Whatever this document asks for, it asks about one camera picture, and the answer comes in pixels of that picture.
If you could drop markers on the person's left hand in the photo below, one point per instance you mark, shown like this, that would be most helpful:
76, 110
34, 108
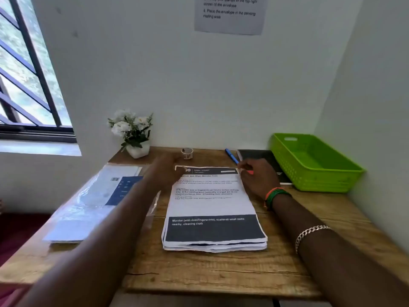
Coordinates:
164, 174

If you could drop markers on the person's right hand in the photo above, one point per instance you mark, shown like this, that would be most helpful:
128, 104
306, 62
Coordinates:
260, 180

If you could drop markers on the printed sheet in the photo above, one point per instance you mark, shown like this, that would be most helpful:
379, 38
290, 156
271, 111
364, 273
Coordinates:
211, 207

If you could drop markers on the green plastic basket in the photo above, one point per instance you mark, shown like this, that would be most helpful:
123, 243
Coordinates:
314, 163

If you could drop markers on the clear plastic envelope wrapper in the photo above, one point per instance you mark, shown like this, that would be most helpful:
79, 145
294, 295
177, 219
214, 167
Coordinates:
96, 191

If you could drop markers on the stack of printed papers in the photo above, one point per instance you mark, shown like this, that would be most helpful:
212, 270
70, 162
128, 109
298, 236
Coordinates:
214, 247

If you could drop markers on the person's left forearm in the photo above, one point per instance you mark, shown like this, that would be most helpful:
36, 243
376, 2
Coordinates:
96, 252

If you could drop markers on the person's right forearm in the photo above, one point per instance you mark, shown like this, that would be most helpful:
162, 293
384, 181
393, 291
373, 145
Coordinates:
335, 262

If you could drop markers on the orange and green thread wristbands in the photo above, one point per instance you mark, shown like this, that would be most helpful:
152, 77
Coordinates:
276, 195

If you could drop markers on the black notebook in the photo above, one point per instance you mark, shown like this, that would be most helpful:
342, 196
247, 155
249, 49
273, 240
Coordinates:
258, 154

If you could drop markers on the small tape roll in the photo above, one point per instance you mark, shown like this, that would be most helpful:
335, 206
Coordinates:
187, 153

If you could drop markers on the blue pen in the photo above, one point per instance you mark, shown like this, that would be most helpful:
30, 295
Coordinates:
230, 155

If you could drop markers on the white flower plant in pot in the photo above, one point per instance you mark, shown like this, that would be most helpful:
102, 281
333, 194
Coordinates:
132, 131

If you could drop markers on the window with metal bars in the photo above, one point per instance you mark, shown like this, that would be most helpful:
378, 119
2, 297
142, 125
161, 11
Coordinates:
32, 76

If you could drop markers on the paper notice on wall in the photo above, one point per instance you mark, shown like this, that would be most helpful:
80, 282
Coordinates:
230, 19

